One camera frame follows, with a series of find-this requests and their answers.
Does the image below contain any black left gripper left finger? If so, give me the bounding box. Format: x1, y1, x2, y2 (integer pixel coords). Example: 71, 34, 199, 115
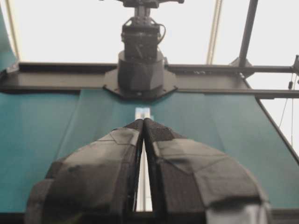
24, 119, 143, 224

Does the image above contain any teal cloth mat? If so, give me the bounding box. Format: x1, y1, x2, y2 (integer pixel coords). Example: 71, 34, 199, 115
0, 4, 299, 213

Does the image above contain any large silver aluminium rail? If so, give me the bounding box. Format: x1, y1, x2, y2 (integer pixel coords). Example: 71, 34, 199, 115
135, 107, 153, 211

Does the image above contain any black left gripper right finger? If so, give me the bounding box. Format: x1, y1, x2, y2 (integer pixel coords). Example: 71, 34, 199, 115
143, 119, 272, 224

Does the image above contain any black metal frame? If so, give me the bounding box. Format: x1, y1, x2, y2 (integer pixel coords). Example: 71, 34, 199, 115
0, 1, 299, 162

